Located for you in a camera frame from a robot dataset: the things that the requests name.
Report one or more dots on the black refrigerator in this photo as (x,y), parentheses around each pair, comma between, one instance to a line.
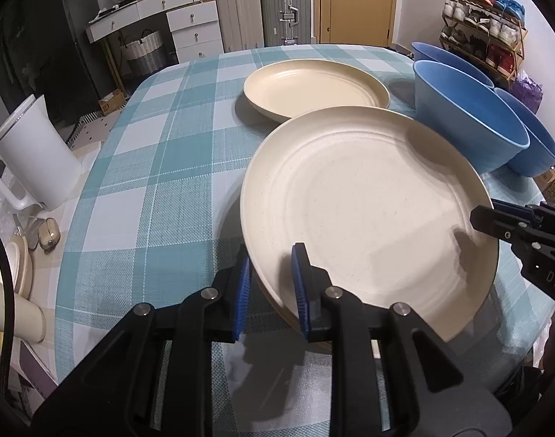
(45,45)

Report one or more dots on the blue bowl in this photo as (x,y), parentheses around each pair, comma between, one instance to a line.
(441,54)
(459,114)
(539,145)

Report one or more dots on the white dresser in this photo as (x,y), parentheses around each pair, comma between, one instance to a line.
(186,18)

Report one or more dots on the cream lid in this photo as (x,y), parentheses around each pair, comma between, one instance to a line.
(18,268)

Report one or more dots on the silver suitcase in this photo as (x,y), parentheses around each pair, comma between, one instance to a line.
(286,9)

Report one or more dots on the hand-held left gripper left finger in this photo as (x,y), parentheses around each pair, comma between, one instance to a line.
(241,300)

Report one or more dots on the purple bag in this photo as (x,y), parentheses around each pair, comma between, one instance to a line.
(528,91)

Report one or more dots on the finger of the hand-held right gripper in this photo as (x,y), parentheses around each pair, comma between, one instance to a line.
(496,223)
(514,206)

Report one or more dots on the woven laundry basket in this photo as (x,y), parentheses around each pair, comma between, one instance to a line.
(145,52)

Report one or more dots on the small cardboard box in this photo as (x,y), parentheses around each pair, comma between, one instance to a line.
(112,102)

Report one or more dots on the white suitcase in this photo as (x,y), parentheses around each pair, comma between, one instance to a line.
(238,13)

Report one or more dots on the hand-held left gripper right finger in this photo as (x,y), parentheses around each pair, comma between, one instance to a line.
(300,291)

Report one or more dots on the large cream plate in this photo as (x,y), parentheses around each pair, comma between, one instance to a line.
(364,200)

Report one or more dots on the wooden shoe rack with shoes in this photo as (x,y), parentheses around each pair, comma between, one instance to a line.
(484,27)

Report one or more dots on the cream cup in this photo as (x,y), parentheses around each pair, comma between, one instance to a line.
(29,323)

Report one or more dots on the white electric kettle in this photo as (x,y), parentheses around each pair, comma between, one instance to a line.
(36,154)

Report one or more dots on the yellow wooden door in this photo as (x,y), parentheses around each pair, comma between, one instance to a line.
(357,4)

